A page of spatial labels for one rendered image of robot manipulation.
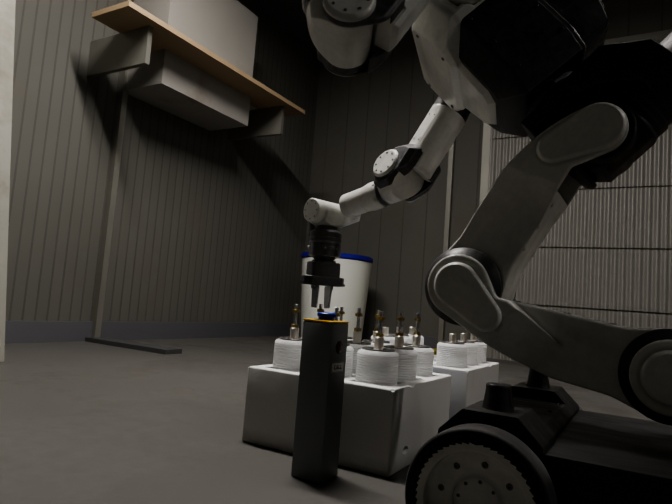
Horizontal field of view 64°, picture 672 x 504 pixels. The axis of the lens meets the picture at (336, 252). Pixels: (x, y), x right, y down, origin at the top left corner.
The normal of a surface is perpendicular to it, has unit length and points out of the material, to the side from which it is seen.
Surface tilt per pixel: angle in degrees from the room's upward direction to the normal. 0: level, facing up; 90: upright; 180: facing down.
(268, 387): 90
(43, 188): 90
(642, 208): 90
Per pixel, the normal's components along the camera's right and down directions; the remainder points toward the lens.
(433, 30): -0.81, 0.18
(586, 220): -0.50, -0.11
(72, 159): 0.86, 0.02
